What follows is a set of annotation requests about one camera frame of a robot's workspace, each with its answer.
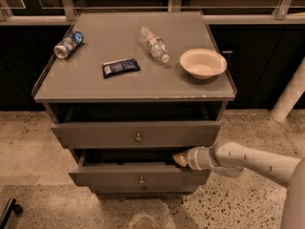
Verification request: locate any silver blue soda can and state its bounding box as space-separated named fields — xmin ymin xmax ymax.
xmin=53 ymin=31 xmax=84 ymax=59

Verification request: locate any grey bottom drawer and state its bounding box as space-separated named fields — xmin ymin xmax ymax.
xmin=90 ymin=185 xmax=197 ymax=195

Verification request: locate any white paper bowl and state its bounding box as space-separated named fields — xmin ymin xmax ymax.
xmin=180 ymin=49 xmax=227 ymax=79

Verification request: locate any dark blue snack packet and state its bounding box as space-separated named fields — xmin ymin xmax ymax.
xmin=102 ymin=58 xmax=140 ymax=78

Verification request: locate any metal railing frame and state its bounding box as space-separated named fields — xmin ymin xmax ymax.
xmin=0 ymin=0 xmax=305 ymax=25

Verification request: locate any grey drawer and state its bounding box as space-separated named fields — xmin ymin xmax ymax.
xmin=90 ymin=185 xmax=197 ymax=195
xmin=51 ymin=121 xmax=221 ymax=149
xmin=69 ymin=149 xmax=211 ymax=190

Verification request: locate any round robot base foot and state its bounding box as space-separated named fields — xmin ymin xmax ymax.
xmin=130 ymin=217 xmax=157 ymax=229

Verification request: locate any clear plastic water bottle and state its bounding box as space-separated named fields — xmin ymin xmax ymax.
xmin=138 ymin=26 xmax=170 ymax=64

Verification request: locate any black caster base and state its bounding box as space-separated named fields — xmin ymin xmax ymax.
xmin=0 ymin=198 xmax=23 ymax=229

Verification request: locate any grey top drawer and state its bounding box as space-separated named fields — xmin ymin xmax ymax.
xmin=51 ymin=121 xmax=221 ymax=149

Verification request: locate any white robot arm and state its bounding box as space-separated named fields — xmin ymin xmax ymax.
xmin=173 ymin=141 xmax=305 ymax=229

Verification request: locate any grey drawer cabinet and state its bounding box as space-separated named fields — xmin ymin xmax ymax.
xmin=30 ymin=10 xmax=238 ymax=197

